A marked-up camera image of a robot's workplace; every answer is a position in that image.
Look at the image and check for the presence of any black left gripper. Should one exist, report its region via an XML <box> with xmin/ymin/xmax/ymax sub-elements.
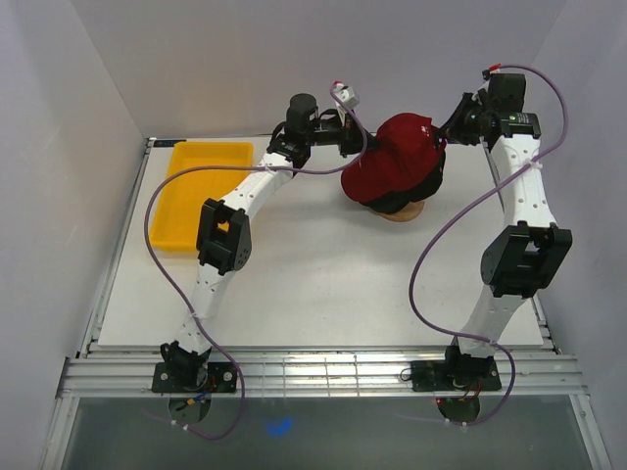
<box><xmin>306</xmin><ymin>109</ymin><xmax>379</xmax><ymax>159</ymax></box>

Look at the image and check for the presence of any red baseball cap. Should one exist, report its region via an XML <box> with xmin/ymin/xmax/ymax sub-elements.
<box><xmin>340</xmin><ymin>113</ymin><xmax>447</xmax><ymax>204</ymax></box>

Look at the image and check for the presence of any black NY baseball cap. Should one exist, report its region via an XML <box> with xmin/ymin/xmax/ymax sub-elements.
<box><xmin>362</xmin><ymin>151</ymin><xmax>446</xmax><ymax>212</ymax></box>

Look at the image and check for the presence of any dark green baseball cap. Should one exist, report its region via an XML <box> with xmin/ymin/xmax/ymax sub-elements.
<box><xmin>366</xmin><ymin>199</ymin><xmax>410</xmax><ymax>214</ymax></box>

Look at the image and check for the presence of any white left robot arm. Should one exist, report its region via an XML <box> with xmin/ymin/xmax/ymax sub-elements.
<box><xmin>160</xmin><ymin>82</ymin><xmax>375</xmax><ymax>392</ymax></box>

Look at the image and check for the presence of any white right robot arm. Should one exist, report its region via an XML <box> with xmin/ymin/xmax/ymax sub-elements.
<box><xmin>441</xmin><ymin>68</ymin><xmax>572</xmax><ymax>389</ymax></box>

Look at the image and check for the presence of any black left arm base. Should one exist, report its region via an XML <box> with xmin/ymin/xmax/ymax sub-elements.
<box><xmin>150</xmin><ymin>362</ymin><xmax>238</xmax><ymax>394</ymax></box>

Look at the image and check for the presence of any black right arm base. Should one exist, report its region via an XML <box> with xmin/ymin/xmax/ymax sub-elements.
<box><xmin>400</xmin><ymin>360</ymin><xmax>502</xmax><ymax>392</ymax></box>

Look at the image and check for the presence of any wooden hat stand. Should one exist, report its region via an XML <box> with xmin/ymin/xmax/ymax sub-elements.
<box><xmin>379</xmin><ymin>201</ymin><xmax>425</xmax><ymax>223</ymax></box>

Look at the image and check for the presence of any yellow plastic tray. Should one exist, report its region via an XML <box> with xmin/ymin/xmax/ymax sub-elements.
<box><xmin>149</xmin><ymin>141</ymin><xmax>254</xmax><ymax>253</ymax></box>

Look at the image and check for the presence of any dark label sticker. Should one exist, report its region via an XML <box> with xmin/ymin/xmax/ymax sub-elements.
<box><xmin>153</xmin><ymin>140</ymin><xmax>178</xmax><ymax>148</ymax></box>

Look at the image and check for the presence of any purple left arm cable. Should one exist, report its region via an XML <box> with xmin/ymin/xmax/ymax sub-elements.
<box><xmin>144</xmin><ymin>82</ymin><xmax>368</xmax><ymax>442</ymax></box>

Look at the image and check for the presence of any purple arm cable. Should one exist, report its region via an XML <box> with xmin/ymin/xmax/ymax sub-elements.
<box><xmin>144</xmin><ymin>82</ymin><xmax>368</xmax><ymax>442</ymax></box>
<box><xmin>409</xmin><ymin>62</ymin><xmax>569</xmax><ymax>428</ymax></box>

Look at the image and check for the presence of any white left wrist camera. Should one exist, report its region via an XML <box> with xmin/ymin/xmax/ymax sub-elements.
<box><xmin>330</xmin><ymin>80</ymin><xmax>360</xmax><ymax>111</ymax></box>

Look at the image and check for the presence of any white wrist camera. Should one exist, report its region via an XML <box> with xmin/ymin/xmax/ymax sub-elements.
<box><xmin>476</xmin><ymin>63</ymin><xmax>502</xmax><ymax>103</ymax></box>
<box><xmin>330</xmin><ymin>80</ymin><xmax>360</xmax><ymax>111</ymax></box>

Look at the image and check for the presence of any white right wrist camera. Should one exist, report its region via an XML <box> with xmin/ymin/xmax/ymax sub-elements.
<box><xmin>476</xmin><ymin>63</ymin><xmax>502</xmax><ymax>103</ymax></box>

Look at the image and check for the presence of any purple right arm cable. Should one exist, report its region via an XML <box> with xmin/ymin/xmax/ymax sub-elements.
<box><xmin>409</xmin><ymin>62</ymin><xmax>569</xmax><ymax>428</ymax></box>

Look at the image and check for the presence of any aluminium mounting rail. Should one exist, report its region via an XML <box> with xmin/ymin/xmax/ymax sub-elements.
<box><xmin>57</xmin><ymin>348</ymin><xmax>588</xmax><ymax>399</ymax></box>

